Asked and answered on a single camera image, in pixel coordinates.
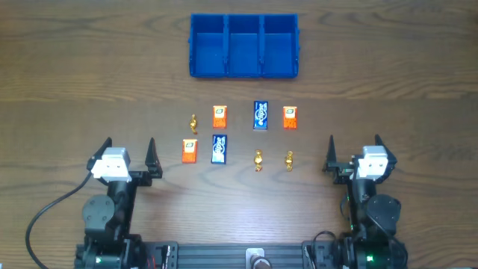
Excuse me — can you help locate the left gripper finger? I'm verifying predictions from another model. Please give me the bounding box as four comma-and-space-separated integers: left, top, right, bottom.
145, 137, 164, 179
87, 137, 113, 171

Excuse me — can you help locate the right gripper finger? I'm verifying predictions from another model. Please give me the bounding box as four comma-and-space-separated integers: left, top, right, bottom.
374, 134, 398, 180
323, 134, 339, 173

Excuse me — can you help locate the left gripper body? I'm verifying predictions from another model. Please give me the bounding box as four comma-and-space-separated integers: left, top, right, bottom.
125, 170, 154, 187

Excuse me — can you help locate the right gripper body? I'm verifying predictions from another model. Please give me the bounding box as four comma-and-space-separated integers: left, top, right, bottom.
331, 160, 359, 185

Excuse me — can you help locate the orange candy box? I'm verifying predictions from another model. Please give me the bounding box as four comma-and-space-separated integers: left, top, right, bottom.
181, 138, 199, 164
282, 105, 299, 130
212, 105, 229, 129

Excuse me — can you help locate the blue candy pack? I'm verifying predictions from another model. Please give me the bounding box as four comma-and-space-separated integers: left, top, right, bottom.
211, 134, 228, 165
252, 100, 269, 131

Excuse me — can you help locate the blue tray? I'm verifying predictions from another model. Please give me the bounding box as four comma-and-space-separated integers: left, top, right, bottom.
188, 13, 300, 79

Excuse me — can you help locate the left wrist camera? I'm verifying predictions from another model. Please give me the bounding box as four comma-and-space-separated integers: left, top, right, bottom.
90, 146, 132, 183

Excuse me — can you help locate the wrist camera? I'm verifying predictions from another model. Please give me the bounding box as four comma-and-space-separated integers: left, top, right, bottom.
353, 145, 389, 181
90, 146, 132, 183

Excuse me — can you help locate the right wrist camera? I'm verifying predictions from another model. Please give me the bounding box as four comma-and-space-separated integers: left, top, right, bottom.
353, 145, 389, 181

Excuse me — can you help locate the black cable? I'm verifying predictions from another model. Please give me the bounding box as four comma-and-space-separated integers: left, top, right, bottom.
338, 192, 354, 232
25, 171, 93, 269

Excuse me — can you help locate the mounting rail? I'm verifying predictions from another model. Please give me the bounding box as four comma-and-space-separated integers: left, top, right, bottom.
74, 241, 341, 269

